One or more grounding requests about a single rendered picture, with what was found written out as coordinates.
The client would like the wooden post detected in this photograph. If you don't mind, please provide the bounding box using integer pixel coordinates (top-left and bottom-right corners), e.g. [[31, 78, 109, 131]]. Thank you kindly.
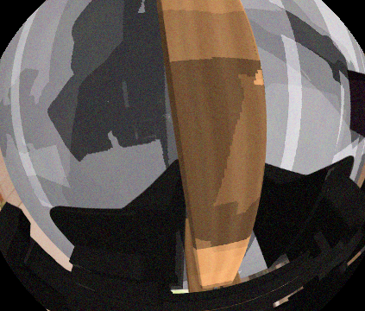
[[185, 219, 241, 293]]

